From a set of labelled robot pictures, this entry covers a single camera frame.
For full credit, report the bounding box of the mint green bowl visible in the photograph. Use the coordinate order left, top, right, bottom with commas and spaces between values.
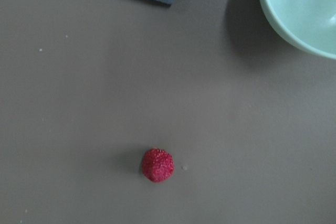
260, 0, 335, 59

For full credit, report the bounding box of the red strawberry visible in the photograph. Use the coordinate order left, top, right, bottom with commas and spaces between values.
141, 148, 175, 183

